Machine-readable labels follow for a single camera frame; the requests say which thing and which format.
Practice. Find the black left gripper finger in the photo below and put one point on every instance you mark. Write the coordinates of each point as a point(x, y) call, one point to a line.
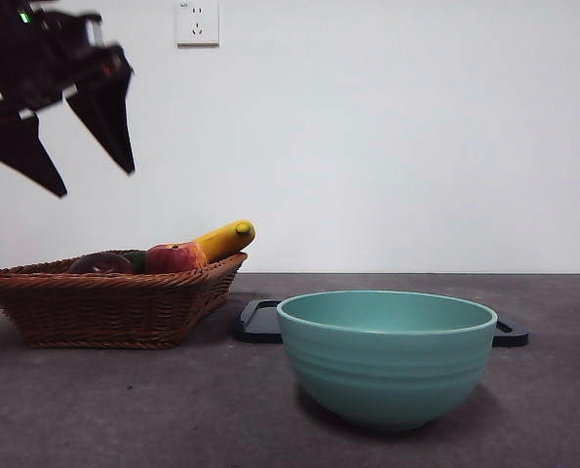
point(104, 117)
point(11, 141)

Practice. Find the dark purple plum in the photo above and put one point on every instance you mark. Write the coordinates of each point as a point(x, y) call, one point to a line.
point(102, 264)

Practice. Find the teal ribbed bowl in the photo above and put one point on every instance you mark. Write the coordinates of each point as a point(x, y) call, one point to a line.
point(387, 380)

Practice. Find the green avocado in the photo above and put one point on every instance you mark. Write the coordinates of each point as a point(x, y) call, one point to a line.
point(136, 263)

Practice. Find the red yellow apple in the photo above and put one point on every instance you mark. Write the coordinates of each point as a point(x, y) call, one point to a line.
point(172, 258)

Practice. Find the yellow banana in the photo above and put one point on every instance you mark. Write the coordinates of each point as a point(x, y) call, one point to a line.
point(226, 241)

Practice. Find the brown wicker basket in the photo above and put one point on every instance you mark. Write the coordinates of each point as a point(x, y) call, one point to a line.
point(104, 312)

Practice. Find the black rectangular tray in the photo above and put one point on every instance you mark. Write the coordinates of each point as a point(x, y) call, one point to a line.
point(255, 335)

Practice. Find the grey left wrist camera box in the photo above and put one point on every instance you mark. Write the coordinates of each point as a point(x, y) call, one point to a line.
point(92, 31)

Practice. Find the white wall socket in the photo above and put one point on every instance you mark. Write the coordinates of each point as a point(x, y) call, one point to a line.
point(197, 24)

